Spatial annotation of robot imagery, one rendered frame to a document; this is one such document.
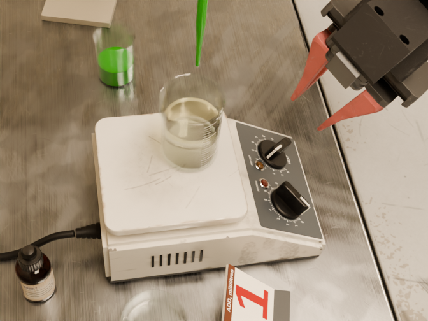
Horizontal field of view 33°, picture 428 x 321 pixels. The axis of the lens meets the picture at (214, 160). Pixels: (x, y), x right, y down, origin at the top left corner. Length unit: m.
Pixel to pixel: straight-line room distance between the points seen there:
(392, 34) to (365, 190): 0.29
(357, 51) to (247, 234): 0.20
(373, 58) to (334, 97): 0.32
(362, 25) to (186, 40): 0.39
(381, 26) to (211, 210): 0.21
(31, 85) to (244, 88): 0.23
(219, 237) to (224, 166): 0.06
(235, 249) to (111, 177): 0.12
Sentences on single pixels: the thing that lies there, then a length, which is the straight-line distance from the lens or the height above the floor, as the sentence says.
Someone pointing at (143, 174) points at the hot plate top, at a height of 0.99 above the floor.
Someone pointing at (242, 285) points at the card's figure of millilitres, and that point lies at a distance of 0.64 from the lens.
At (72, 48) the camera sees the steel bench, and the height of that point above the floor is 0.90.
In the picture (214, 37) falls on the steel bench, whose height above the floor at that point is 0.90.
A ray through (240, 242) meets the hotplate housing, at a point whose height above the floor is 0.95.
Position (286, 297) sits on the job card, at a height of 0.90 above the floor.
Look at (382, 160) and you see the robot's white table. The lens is 0.78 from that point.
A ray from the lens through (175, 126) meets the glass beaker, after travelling 0.58.
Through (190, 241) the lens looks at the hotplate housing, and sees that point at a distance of 0.61.
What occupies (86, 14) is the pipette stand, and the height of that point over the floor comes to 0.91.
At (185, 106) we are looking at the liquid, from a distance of 0.61.
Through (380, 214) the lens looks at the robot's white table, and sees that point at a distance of 0.74.
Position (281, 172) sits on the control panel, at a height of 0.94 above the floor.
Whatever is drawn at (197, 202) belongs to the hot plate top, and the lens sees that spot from 0.61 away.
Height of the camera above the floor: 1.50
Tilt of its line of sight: 53 degrees down
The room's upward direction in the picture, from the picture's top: 7 degrees clockwise
